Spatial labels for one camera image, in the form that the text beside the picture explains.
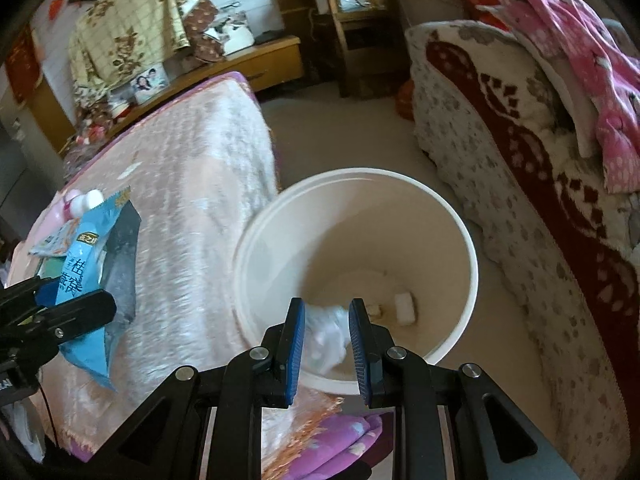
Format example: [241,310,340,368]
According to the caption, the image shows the white foam block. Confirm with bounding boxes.
[394,292,416,326]

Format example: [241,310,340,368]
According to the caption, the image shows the pink pajama clothes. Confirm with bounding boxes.
[498,0,639,193]

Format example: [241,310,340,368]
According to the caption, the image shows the framed couple photo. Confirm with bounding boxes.
[130,63,169,105]

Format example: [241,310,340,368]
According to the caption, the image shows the floral cloth covered television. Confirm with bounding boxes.
[67,0,224,108]

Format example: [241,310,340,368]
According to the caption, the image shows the wooden tv cabinet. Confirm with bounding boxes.
[60,34,305,156]

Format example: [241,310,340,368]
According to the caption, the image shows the pink thermos bottle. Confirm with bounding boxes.
[46,190,85,234]

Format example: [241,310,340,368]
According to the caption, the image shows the pink quilted table cover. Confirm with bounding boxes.
[6,71,346,480]

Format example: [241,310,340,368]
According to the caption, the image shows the blue snack bag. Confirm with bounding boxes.
[56,188,141,389]

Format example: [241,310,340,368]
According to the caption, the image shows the cream plastic trash bucket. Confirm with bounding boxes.
[233,168,478,364]

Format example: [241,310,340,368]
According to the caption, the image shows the floral covered sofa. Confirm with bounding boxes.
[406,21,639,479]

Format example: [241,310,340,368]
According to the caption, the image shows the wooden shelf rack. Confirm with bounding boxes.
[316,0,409,99]

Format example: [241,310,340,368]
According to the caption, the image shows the white tissue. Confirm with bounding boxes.
[303,304,350,375]

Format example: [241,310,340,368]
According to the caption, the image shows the white orange snack bag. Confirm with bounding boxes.
[28,219,80,258]

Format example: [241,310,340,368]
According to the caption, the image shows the white pink yogurt bottle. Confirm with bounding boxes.
[68,190,104,219]

